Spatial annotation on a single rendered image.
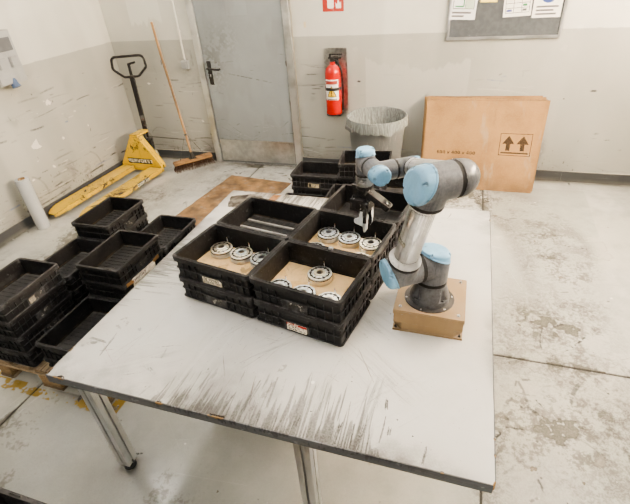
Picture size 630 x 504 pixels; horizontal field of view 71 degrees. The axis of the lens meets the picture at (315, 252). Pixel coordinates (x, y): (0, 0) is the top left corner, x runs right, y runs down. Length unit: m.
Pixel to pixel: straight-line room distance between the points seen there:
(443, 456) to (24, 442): 2.11
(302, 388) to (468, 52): 3.52
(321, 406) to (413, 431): 0.30
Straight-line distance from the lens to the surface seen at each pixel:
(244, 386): 1.65
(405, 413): 1.54
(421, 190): 1.28
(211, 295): 1.96
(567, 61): 4.54
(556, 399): 2.65
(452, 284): 1.89
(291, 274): 1.88
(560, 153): 4.78
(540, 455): 2.43
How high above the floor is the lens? 1.94
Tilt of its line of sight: 34 degrees down
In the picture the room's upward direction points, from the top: 5 degrees counter-clockwise
